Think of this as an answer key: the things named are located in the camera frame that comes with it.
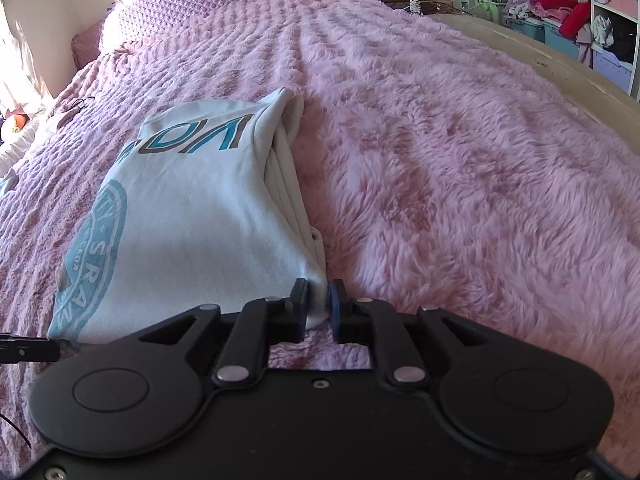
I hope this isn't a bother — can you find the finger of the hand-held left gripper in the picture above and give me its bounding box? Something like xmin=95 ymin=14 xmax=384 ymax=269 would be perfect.
xmin=0 ymin=332 xmax=60 ymax=365

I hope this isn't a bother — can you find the white rumpled duvet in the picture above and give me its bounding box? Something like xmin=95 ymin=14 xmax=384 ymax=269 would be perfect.
xmin=0 ymin=115 xmax=51 ymax=196

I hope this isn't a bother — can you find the red plush clothes pile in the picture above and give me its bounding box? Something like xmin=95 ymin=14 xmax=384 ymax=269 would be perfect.
xmin=530 ymin=0 xmax=593 ymax=38

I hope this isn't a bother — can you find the teal storage bin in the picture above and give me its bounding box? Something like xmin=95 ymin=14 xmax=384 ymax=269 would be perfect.
xmin=505 ymin=17 xmax=546 ymax=43
xmin=542 ymin=22 xmax=583 ymax=61

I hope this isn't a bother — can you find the white shelf unit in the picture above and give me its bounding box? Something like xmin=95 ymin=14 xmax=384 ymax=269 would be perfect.
xmin=462 ymin=0 xmax=640 ymax=98

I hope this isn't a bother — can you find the small pink pillow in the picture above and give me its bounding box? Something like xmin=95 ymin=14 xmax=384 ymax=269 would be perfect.
xmin=71 ymin=20 xmax=108 ymax=68

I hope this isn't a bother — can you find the cream bed frame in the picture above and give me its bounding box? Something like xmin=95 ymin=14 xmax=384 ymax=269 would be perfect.
xmin=430 ymin=12 xmax=640 ymax=131

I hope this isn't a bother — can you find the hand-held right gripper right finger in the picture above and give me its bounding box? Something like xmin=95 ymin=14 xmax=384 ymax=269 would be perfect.
xmin=327 ymin=279 xmax=503 ymax=391

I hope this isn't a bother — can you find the pale printed t-shirt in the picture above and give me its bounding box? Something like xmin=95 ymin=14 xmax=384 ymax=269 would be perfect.
xmin=46 ymin=87 xmax=331 ymax=346

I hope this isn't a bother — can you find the pink fluffy blanket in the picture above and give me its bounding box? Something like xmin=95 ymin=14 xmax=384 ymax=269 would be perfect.
xmin=280 ymin=0 xmax=640 ymax=466

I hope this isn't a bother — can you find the pink curtain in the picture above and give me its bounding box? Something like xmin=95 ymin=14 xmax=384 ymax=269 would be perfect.
xmin=0 ymin=10 xmax=56 ymax=111

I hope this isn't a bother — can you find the orange plush toy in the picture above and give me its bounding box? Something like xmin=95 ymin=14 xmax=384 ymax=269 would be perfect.
xmin=0 ymin=112 xmax=31 ymax=136

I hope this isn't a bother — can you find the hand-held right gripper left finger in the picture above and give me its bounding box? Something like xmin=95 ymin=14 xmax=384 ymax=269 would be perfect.
xmin=137 ymin=278 xmax=310 ymax=388

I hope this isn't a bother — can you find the black cable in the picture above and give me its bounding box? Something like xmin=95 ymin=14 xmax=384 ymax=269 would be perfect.
xmin=0 ymin=412 xmax=33 ymax=453

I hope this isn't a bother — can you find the lilac storage bin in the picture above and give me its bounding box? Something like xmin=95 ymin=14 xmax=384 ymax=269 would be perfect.
xmin=592 ymin=50 xmax=633 ymax=93

